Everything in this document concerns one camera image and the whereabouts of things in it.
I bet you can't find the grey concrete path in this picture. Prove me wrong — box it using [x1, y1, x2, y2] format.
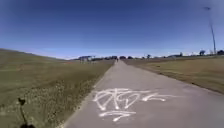
[61, 59, 224, 128]

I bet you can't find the building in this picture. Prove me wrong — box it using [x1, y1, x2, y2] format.
[78, 55, 96, 63]

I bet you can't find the white graffiti marking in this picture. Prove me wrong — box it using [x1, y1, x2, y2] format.
[92, 87, 178, 123]

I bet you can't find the dry grass field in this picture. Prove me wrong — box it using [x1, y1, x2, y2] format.
[122, 55, 224, 95]
[0, 48, 116, 128]

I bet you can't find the tall light pole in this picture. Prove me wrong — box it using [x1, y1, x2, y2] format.
[203, 6, 218, 56]

